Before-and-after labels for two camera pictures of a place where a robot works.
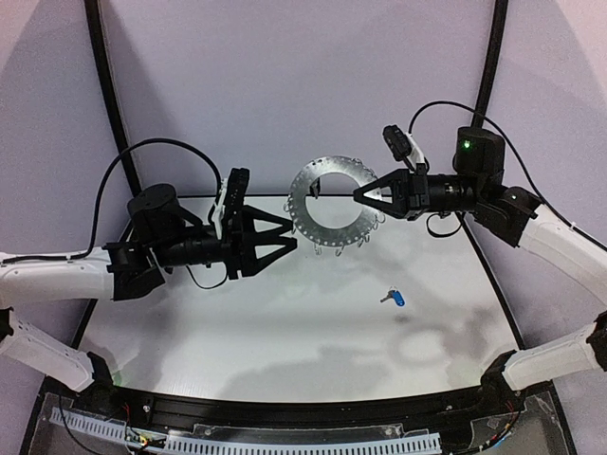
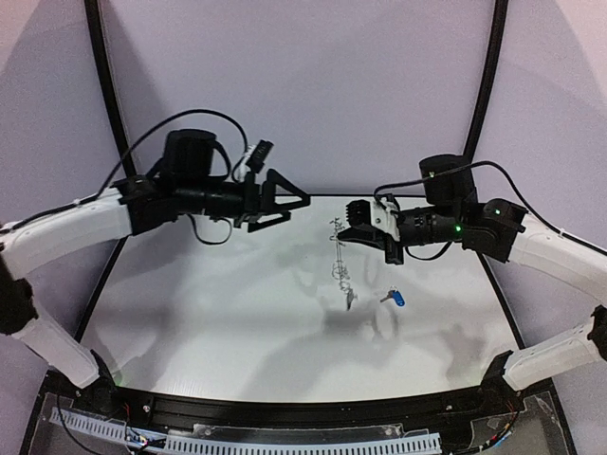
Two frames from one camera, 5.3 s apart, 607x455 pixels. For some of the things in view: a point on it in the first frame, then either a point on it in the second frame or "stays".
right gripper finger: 358,195 to 368,236
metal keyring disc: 308,174 to 340,269
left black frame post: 94,13 stays
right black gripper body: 419,192 to 392,244
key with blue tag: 395,295 stays
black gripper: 397,142 to 358,211
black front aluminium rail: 195,410 stays
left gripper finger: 260,223 to 278,179
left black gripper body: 234,240 to 254,200
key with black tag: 315,187 to 350,297
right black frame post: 491,63 stays
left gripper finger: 251,265 to 266,221
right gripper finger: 384,181 to 362,231
